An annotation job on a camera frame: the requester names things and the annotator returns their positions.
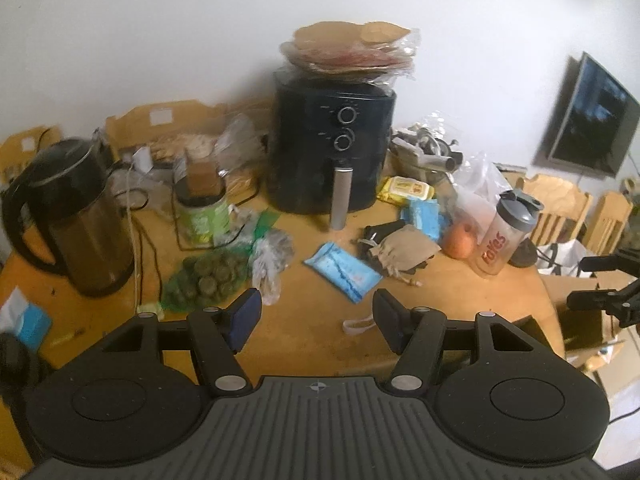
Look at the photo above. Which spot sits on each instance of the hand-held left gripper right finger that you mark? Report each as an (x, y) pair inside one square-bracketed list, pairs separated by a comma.
[(390, 317)]

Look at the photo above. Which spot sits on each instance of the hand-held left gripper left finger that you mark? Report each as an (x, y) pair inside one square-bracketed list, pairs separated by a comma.
[(245, 317)]

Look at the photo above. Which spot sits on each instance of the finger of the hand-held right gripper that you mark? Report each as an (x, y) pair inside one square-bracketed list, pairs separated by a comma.
[(595, 301), (610, 263)]

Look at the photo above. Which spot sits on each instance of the cardboard box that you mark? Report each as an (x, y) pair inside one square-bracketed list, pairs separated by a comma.
[(165, 120), (580, 330)]

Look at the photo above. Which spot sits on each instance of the white loop strip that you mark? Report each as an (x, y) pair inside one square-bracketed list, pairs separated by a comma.
[(357, 327)]

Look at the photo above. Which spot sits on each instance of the wooden chair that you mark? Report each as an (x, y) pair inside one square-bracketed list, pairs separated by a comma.
[(607, 220), (22, 150), (555, 205)]

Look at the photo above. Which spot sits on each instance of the white paper bag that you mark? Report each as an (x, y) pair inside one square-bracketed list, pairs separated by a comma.
[(565, 255)]

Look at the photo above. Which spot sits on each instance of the green net produce bag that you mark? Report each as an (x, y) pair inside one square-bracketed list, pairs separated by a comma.
[(207, 280)]

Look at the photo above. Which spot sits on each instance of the small clear plastic bag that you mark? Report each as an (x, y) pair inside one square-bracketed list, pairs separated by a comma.
[(270, 265)]

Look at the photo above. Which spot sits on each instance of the light blue tissue packet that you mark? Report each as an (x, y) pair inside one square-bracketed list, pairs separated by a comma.
[(345, 272)]

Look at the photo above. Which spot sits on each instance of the black kettle base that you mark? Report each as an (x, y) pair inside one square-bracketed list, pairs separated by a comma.
[(525, 257)]

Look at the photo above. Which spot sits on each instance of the green wrapper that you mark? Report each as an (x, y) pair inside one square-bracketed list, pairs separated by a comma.
[(267, 222)]

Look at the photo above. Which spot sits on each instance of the red apple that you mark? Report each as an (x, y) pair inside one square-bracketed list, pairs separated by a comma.
[(460, 242)]

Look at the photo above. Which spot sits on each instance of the blue printed packet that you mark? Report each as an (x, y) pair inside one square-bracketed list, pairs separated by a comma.
[(422, 217)]

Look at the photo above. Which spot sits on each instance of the green label jar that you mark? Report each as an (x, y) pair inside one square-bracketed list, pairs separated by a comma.
[(202, 220)]

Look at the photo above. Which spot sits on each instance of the grey lid shaker bottle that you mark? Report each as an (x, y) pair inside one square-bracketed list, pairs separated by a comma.
[(502, 240)]

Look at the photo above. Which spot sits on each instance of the yellow wet wipes pack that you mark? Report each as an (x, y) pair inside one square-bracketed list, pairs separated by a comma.
[(405, 190)]

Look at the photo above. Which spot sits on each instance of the brown block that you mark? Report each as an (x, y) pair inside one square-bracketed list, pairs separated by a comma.
[(204, 177)]

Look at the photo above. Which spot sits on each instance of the large clear plastic bag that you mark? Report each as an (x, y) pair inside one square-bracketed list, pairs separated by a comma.
[(475, 185)]

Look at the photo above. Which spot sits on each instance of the dark blue air fryer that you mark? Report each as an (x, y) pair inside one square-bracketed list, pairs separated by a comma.
[(310, 160)]

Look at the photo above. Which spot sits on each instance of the clear bag of bread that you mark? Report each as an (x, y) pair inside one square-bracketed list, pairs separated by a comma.
[(210, 150)]

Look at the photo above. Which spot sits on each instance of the steel electric kettle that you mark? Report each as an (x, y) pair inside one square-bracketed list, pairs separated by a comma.
[(75, 230)]

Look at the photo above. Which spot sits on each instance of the blue tissue box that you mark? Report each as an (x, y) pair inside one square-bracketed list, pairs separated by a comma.
[(25, 322)]

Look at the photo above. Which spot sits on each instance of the bag of flatbreads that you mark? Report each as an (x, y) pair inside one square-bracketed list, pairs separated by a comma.
[(345, 50)]

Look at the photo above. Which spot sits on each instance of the wall television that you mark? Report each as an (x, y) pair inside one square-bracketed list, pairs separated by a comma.
[(590, 120)]

